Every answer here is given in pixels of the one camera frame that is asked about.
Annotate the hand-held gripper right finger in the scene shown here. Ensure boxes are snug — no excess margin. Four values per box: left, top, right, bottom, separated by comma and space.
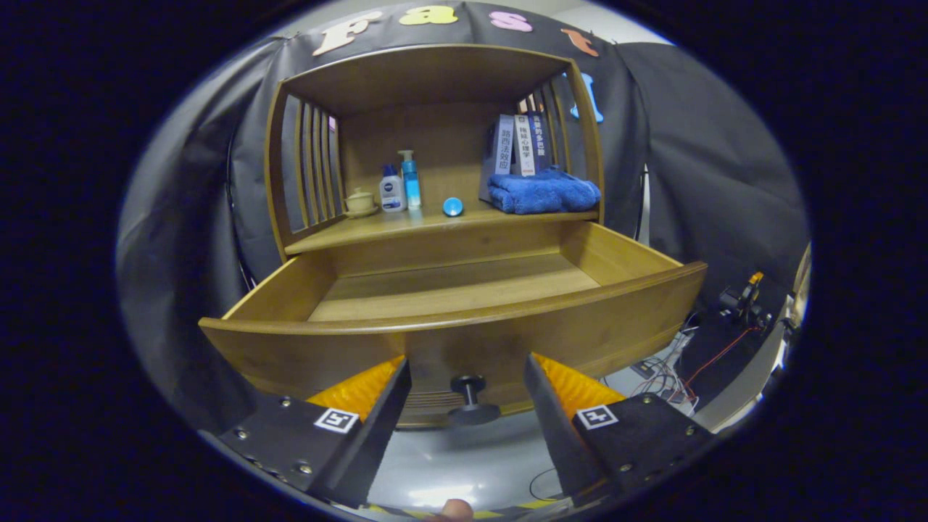
523, 352, 718, 508

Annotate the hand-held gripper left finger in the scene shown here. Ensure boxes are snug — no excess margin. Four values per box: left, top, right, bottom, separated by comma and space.
217, 357, 413, 508

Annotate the wooden drawer with black knob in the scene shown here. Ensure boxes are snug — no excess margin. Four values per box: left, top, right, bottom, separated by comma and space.
198, 221, 708, 430

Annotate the wooden countertop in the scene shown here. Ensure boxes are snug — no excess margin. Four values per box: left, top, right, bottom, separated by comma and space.
284, 207, 600, 256

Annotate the wooden cabinet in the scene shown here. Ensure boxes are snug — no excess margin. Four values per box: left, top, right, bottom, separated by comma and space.
263, 43, 606, 263

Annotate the black orange device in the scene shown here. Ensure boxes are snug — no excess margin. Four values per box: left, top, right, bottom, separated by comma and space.
718, 272, 773, 331

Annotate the beige lidded teacup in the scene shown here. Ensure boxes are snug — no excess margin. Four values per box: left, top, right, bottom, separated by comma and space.
344, 188, 379, 218

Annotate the black light stand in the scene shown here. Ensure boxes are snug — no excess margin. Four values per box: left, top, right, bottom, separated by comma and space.
634, 163, 650, 241

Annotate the blue folded towel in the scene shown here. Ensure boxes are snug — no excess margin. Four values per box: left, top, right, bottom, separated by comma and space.
487, 167, 602, 215

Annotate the white bottle with blue cap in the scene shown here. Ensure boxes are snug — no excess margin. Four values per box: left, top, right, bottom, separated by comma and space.
379, 164, 407, 213

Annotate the blue pump bottle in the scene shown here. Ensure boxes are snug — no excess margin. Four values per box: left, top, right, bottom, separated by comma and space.
397, 149, 423, 211

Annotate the beige panel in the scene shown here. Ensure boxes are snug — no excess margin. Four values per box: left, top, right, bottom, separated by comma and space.
790, 243, 811, 327

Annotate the white book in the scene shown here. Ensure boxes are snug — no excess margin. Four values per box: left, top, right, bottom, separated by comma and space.
514, 114, 537, 177

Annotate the dark blue book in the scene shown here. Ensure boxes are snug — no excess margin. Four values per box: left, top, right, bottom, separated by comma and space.
527, 111, 553, 173

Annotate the grey book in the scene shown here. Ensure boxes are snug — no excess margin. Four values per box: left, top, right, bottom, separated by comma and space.
478, 114, 515, 204

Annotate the black backdrop cloth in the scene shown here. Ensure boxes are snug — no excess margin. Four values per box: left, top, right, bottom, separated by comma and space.
116, 0, 811, 436

